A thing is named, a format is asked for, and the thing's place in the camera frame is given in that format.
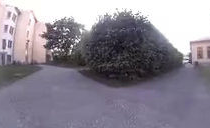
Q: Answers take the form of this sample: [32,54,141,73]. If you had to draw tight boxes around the large dark green bush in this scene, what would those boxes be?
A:
[82,9,185,81]

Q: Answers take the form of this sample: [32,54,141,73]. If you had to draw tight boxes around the low yellow building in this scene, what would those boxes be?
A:
[189,37,210,66]

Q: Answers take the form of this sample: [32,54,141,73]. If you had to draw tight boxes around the tall pink apartment building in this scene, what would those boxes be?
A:
[0,0,52,66]

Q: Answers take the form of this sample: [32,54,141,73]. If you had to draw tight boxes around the white vehicle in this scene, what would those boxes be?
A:
[182,56,191,65]

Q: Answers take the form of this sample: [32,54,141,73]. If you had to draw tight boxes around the grass patch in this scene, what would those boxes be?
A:
[0,64,43,89]

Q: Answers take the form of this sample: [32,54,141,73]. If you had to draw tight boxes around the leafy green tree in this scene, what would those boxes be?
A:
[41,16,87,65]

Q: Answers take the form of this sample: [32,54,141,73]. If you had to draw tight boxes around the grey asphalt road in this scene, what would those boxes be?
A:
[0,63,210,128]

